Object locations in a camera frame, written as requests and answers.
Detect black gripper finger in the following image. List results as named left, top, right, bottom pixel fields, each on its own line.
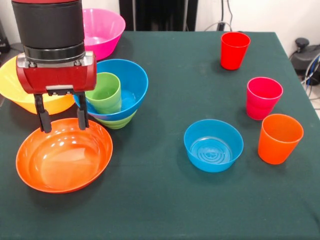
left=74, top=91, right=90, bottom=131
left=33, top=93, right=53, bottom=134

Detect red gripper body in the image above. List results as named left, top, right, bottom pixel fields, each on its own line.
left=16, top=53, right=98, bottom=97

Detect green plastic cup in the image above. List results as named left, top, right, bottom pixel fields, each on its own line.
left=84, top=71, right=123, bottom=115

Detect small green plastic bowl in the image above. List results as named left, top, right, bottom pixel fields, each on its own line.
left=94, top=109, right=138, bottom=130

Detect orange-red plastic bowl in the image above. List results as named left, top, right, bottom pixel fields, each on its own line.
left=15, top=117, right=114, bottom=194

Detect large smooth blue bowl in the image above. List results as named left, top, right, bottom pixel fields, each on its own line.
left=73, top=58, right=149, bottom=122

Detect large yellow-orange plastic bowl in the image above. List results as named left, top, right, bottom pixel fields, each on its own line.
left=0, top=56, right=76, bottom=116

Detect large pink plastic bowl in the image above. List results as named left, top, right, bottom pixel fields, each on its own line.
left=82, top=7, right=127, bottom=62

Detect dark green tablecloth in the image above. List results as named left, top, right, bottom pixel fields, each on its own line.
left=0, top=29, right=320, bottom=240

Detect small ringed blue bowl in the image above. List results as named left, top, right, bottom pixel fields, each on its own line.
left=183, top=119, right=245, bottom=173

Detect red plastic cup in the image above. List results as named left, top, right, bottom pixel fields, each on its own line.
left=220, top=31, right=252, bottom=71

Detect magenta plastic cup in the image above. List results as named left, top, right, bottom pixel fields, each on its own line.
left=245, top=76, right=284, bottom=121

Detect orange plastic cup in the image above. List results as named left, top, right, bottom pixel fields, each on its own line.
left=257, top=113, right=305, bottom=165

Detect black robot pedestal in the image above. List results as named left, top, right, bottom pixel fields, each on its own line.
left=119, top=0, right=198, bottom=32

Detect black wall power cable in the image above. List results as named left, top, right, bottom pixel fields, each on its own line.
left=203, top=0, right=235, bottom=32

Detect tangle of cables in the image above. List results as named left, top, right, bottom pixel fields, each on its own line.
left=301, top=56, right=320, bottom=101

